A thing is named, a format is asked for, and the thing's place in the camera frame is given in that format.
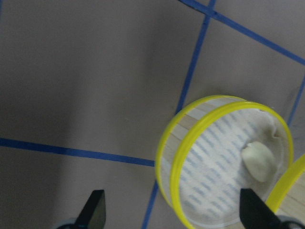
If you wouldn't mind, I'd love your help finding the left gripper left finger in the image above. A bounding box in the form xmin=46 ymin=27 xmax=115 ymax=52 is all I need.
xmin=73 ymin=190 xmax=105 ymax=229

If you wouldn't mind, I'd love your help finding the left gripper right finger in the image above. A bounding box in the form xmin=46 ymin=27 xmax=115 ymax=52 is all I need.
xmin=239 ymin=188 xmax=285 ymax=229

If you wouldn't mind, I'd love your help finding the yellow steamer layer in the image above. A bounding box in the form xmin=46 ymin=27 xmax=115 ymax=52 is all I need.
xmin=155 ymin=95 xmax=294 ymax=229
xmin=265 ymin=155 xmax=305 ymax=223

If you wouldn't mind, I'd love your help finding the white steamed bun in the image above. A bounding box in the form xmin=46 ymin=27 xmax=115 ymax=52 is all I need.
xmin=241 ymin=141 xmax=276 ymax=182

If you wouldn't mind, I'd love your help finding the white steamer cloth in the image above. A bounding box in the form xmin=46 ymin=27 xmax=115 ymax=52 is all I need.
xmin=179 ymin=109 xmax=289 ymax=229

